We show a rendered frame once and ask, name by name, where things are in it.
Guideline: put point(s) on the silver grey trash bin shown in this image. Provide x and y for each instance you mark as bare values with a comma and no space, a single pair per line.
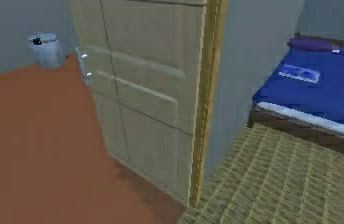
47,51

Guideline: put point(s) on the bed with blue cover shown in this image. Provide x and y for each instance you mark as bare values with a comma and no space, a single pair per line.
316,96

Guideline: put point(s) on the beige panelled room door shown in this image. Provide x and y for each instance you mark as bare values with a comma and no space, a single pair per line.
153,90

